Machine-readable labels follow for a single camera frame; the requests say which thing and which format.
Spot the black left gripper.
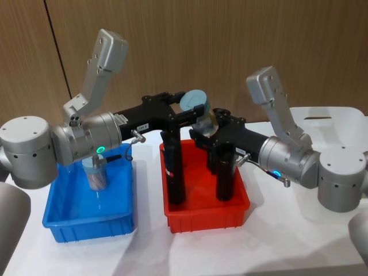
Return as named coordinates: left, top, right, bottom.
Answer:
left=114, top=90, right=206, bottom=139

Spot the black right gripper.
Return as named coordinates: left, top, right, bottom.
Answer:
left=189, top=108, right=269, bottom=156

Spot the plain black cylinder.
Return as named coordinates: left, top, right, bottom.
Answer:
left=215, top=143, right=237, bottom=202

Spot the black cylinder with red label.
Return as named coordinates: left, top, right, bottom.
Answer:
left=162, top=129, right=186, bottom=206

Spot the red plastic bin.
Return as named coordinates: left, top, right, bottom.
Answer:
left=159, top=139, right=251, bottom=235

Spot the white plastic chair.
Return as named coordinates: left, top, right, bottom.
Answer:
left=289, top=106, right=368, bottom=155

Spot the white tablecloth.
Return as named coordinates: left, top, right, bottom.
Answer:
left=0, top=119, right=368, bottom=276

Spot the blue plastic bin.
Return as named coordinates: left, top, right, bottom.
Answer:
left=42, top=143, right=136, bottom=244

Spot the right gripper thin dark cable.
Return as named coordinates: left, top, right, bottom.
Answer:
left=235, top=153, right=290, bottom=187

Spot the gripper thin dark cable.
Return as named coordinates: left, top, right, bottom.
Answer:
left=123, top=129, right=147, bottom=162
left=235, top=153, right=290, bottom=187

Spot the left gripper thin dark cable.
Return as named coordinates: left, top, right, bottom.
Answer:
left=123, top=129, right=147, bottom=162

